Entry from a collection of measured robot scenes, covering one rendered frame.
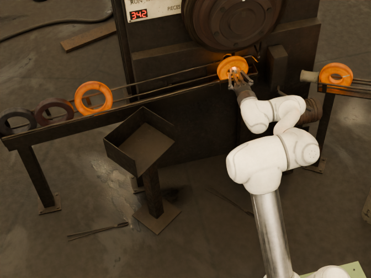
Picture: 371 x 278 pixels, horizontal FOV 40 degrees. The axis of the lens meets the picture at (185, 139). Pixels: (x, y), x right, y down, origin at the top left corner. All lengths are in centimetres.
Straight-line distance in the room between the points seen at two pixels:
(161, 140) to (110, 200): 71
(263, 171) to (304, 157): 14
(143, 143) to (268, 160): 87
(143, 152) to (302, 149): 92
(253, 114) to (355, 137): 119
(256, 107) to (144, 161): 57
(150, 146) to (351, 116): 153
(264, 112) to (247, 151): 59
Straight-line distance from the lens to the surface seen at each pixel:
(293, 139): 178
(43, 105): 250
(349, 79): 263
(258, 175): 175
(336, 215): 298
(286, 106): 231
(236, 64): 254
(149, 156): 240
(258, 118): 228
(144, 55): 249
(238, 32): 228
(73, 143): 335
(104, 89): 252
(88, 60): 391
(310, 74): 266
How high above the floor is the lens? 245
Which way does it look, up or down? 49 degrees down
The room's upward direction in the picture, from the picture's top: 4 degrees counter-clockwise
